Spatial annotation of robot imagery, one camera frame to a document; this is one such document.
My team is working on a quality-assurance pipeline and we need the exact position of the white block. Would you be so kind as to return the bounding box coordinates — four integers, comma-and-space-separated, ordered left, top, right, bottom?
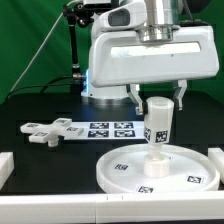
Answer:
0, 152, 14, 190
208, 148, 224, 184

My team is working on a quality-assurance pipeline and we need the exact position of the white round table top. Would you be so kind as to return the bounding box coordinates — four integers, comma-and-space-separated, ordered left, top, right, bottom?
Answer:
96, 144, 220, 193

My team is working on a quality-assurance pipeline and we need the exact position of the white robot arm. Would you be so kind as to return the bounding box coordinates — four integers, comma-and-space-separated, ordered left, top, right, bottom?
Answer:
82, 0, 219, 113

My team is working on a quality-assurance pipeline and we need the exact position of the black camera stand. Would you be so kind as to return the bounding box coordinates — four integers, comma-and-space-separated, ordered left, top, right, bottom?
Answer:
63, 2, 93, 93

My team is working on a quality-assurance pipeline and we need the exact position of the black cable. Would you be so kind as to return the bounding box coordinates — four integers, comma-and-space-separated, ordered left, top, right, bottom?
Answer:
6, 75, 76, 100

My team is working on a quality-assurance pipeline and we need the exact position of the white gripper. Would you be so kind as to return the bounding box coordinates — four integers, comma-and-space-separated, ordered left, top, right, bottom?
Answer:
89, 26, 219, 115

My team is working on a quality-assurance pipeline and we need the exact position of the white right block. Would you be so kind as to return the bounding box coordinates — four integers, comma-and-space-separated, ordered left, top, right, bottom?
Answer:
208, 148, 224, 184

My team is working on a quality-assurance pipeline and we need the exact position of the white left block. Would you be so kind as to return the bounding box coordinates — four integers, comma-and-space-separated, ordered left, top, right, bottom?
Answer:
0, 152, 14, 190

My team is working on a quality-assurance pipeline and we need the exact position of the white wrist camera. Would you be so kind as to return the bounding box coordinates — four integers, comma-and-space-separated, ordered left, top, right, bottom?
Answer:
92, 5, 147, 34

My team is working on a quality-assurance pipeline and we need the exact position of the white cross-shaped table base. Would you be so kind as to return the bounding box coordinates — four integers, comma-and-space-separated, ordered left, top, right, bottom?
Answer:
20, 118, 84, 147

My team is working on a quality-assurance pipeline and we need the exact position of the white cable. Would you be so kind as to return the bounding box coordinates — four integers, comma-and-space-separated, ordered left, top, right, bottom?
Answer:
9, 0, 81, 94

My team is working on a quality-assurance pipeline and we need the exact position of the white front rail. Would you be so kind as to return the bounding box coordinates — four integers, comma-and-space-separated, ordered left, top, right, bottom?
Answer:
0, 191, 224, 224

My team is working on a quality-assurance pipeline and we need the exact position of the white marker sheet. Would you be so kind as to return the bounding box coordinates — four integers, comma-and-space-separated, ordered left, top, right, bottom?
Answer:
66, 121, 144, 140

